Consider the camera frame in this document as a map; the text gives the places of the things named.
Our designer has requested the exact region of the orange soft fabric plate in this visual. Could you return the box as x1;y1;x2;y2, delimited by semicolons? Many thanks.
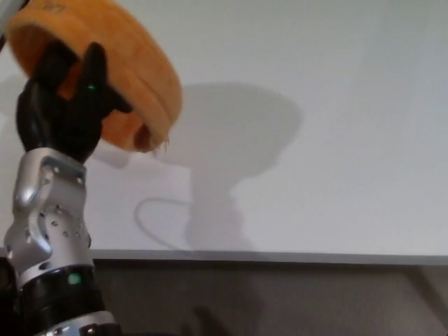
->
6;0;184;153

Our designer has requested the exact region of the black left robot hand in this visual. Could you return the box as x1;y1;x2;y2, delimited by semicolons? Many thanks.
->
15;41;134;165

